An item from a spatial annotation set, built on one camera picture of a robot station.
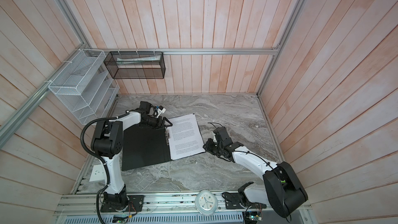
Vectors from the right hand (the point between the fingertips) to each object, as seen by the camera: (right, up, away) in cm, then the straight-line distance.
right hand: (203, 146), depth 87 cm
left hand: (-21, +10, +9) cm, 25 cm away
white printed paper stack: (-12, +3, +11) cm, 16 cm away
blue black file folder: (-35, -1, +3) cm, 35 cm away
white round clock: (+1, -23, -15) cm, 28 cm away
